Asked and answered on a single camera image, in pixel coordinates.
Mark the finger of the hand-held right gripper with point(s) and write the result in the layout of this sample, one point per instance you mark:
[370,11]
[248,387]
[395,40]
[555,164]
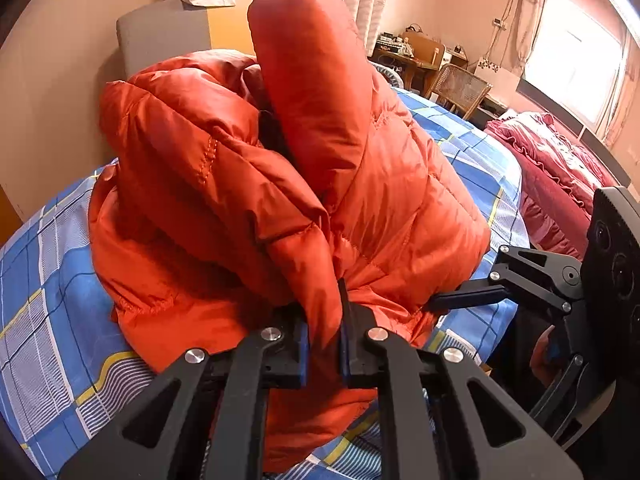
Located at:
[562,387]
[460,297]

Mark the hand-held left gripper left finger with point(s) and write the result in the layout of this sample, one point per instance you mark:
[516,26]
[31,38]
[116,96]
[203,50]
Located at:
[300,355]

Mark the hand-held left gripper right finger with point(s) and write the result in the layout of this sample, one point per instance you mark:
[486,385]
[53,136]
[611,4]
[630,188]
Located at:
[344,350]

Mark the orange puffer jacket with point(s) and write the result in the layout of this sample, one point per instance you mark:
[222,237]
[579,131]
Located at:
[200,185]

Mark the red ruffled quilt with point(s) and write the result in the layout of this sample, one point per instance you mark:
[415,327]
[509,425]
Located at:
[550,170]

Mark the rattan chair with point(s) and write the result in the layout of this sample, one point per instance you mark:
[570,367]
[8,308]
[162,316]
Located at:
[460,87]

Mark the large side window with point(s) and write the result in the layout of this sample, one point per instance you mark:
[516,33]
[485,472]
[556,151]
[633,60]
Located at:
[575,50]

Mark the cluttered wooden desk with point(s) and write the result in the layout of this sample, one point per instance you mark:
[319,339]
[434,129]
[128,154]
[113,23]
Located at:
[415,77]

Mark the pink sheer curtain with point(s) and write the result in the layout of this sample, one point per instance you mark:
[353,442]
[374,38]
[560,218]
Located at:
[530,25]

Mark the brown box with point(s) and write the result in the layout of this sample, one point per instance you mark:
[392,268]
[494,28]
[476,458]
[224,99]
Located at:
[422,50]

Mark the blue plaid bed sheet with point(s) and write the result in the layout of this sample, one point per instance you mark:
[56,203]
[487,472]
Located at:
[50,285]

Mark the striped beige curtain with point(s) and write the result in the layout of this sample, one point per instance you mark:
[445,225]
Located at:
[367,5]

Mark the grey and yellow headboard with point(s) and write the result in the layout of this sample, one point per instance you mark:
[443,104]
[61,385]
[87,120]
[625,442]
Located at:
[165,35]

